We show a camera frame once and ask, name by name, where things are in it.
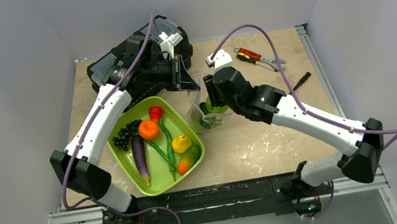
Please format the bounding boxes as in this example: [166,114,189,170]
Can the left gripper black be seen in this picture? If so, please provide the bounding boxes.
[140,51,200,99]

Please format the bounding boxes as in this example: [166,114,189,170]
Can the clear zip top bag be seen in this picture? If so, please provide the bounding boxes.
[185,73,234,133]

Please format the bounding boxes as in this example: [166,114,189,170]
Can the toy bok choy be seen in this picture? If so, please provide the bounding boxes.
[188,102,230,132]

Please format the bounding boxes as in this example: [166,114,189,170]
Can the toy green chili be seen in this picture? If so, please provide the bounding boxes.
[146,117,177,181]

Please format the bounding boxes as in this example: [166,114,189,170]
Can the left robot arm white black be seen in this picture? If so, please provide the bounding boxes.
[50,31,200,224]

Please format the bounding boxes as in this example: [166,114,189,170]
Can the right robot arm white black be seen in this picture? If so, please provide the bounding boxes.
[203,67,384,195]

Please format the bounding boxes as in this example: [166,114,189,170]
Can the toy red pepper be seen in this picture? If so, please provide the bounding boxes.
[148,106,163,124]

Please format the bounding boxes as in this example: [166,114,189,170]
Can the toy orange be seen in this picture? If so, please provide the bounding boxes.
[138,120,160,141]

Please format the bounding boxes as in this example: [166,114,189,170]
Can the toy yellow lemon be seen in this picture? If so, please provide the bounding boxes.
[171,135,193,154]

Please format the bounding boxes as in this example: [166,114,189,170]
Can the green plastic tray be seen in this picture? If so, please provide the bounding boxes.
[107,96,205,197]

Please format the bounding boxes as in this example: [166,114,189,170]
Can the toy purple eggplant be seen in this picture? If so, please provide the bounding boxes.
[131,135,151,187]

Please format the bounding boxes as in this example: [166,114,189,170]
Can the toy mango orange green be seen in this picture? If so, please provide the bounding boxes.
[177,144,202,175]

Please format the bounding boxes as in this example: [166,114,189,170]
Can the black hammer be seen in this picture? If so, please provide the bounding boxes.
[292,72,312,92]

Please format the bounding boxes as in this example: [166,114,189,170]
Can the toy black grapes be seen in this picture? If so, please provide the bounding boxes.
[112,119,142,152]

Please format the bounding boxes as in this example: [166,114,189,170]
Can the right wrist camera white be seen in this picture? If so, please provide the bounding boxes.
[206,49,233,73]

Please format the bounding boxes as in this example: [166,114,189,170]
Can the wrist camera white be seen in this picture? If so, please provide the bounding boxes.
[158,32,183,59]
[206,49,233,73]

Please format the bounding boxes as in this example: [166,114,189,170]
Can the black toolbox red handle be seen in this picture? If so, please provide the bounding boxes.
[87,15,193,110]

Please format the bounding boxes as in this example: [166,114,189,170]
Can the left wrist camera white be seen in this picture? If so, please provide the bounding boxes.
[158,32,183,59]

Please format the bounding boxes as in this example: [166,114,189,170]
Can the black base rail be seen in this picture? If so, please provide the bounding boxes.
[102,172,331,224]

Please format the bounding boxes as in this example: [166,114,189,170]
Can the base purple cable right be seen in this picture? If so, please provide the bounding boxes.
[296,181,339,223]

